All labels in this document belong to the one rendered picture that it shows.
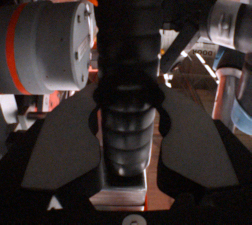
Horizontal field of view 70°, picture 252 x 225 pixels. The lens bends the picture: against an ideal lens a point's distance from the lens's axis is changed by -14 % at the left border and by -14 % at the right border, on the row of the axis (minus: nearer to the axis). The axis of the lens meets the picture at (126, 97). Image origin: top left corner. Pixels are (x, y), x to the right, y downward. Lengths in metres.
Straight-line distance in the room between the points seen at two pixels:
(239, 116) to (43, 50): 0.29
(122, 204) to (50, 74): 0.17
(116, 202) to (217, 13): 0.26
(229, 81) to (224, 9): 0.42
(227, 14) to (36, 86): 0.27
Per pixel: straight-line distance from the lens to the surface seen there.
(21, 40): 0.25
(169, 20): 0.35
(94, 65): 0.46
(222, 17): 0.31
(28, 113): 0.42
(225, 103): 0.68
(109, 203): 0.17
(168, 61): 0.37
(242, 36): 0.30
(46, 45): 0.25
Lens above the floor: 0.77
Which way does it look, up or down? 30 degrees up
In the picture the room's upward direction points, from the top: 179 degrees counter-clockwise
